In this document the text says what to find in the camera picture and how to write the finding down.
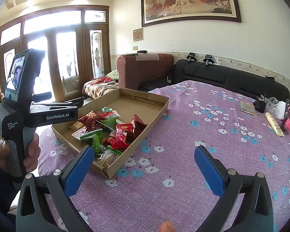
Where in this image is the green clear cracker packet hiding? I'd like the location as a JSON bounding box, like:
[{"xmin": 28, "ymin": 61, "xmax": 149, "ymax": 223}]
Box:
[{"xmin": 101, "ymin": 107, "xmax": 121, "ymax": 119}]

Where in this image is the bright red snack packet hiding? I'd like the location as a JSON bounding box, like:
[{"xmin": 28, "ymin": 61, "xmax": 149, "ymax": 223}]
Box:
[{"xmin": 111, "ymin": 123, "xmax": 135, "ymax": 150}]

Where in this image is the brown cardboard tray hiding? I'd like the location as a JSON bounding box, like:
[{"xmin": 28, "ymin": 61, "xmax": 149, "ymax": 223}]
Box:
[{"xmin": 52, "ymin": 89, "xmax": 169, "ymax": 179}]

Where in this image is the small green snack packet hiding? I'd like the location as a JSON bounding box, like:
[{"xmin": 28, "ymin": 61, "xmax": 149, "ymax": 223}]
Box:
[{"xmin": 80, "ymin": 129, "xmax": 104, "ymax": 155}]

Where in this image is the cream tube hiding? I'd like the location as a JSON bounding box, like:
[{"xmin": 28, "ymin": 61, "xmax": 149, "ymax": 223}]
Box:
[{"xmin": 265, "ymin": 112, "xmax": 284, "ymax": 137}]

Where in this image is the dark red candy packet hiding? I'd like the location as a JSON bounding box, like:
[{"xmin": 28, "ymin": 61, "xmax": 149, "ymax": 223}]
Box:
[{"xmin": 78, "ymin": 110, "xmax": 106, "ymax": 131}]

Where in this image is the brown red armchair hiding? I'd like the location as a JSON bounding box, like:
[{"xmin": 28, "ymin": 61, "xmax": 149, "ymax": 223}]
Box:
[{"xmin": 116, "ymin": 53, "xmax": 174, "ymax": 90}]

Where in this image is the floral blanket seat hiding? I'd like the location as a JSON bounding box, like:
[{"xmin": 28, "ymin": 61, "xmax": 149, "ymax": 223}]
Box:
[{"xmin": 82, "ymin": 70, "xmax": 119, "ymax": 99}]

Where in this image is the purple floral tablecloth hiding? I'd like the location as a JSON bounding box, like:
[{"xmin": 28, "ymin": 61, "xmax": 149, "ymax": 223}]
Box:
[{"xmin": 37, "ymin": 79, "xmax": 290, "ymax": 232}]

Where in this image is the right hand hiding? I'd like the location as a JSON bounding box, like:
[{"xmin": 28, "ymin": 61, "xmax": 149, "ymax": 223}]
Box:
[{"xmin": 157, "ymin": 220, "xmax": 177, "ymax": 232}]

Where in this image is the black ashtray cup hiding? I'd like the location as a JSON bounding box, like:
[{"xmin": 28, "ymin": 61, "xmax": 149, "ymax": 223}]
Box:
[{"xmin": 253, "ymin": 93, "xmax": 267, "ymax": 113}]

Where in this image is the left hand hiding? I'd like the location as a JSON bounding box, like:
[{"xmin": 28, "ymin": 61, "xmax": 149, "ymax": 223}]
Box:
[{"xmin": 0, "ymin": 132, "xmax": 42, "ymax": 174}]

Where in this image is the cream white snack packet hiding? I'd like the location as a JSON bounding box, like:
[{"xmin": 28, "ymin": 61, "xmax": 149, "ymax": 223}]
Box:
[{"xmin": 70, "ymin": 121, "xmax": 84, "ymax": 131}]

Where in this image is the black clip device left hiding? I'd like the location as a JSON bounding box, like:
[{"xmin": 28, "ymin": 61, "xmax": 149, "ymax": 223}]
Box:
[{"xmin": 186, "ymin": 52, "xmax": 197, "ymax": 63}]

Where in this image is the black clip device right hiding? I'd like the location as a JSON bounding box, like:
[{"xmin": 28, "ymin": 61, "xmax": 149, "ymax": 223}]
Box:
[{"xmin": 203, "ymin": 55, "xmax": 215, "ymax": 66}]

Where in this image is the black phone stand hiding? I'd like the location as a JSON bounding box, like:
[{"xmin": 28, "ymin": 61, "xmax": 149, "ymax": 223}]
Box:
[{"xmin": 280, "ymin": 99, "xmax": 290, "ymax": 135}]

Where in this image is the clear yellow cake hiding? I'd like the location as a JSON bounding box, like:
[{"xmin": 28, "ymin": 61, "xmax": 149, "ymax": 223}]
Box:
[{"xmin": 97, "ymin": 150, "xmax": 119, "ymax": 169}]

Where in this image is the wooden glass door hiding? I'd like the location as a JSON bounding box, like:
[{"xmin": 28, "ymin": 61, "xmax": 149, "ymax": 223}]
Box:
[{"xmin": 0, "ymin": 5, "xmax": 112, "ymax": 102}]

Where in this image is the small wall plaque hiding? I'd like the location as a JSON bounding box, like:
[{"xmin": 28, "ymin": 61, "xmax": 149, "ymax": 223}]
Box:
[{"xmin": 133, "ymin": 28, "xmax": 143, "ymax": 42}]

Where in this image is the white jar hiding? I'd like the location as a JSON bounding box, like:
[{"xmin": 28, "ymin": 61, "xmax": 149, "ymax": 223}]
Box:
[{"xmin": 275, "ymin": 101, "xmax": 286, "ymax": 120}]

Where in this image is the small olive notebook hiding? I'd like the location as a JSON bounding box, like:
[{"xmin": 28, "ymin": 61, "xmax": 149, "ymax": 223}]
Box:
[{"xmin": 240, "ymin": 101, "xmax": 257, "ymax": 116}]

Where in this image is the framed horse painting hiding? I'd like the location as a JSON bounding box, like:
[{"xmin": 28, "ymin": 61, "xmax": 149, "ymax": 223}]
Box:
[{"xmin": 141, "ymin": 0, "xmax": 241, "ymax": 27}]

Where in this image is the white red snack packet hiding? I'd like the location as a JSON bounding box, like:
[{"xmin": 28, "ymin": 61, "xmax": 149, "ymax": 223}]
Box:
[{"xmin": 72, "ymin": 126, "xmax": 90, "ymax": 140}]

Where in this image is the black clip device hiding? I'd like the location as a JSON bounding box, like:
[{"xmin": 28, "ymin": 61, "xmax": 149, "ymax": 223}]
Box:
[
  {"xmin": 186, "ymin": 52, "xmax": 197, "ymax": 63},
  {"xmin": 203, "ymin": 55, "xmax": 215, "ymax": 66}
]

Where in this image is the black sofa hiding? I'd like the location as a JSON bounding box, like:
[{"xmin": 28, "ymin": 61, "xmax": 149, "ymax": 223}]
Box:
[{"xmin": 138, "ymin": 59, "xmax": 290, "ymax": 101}]

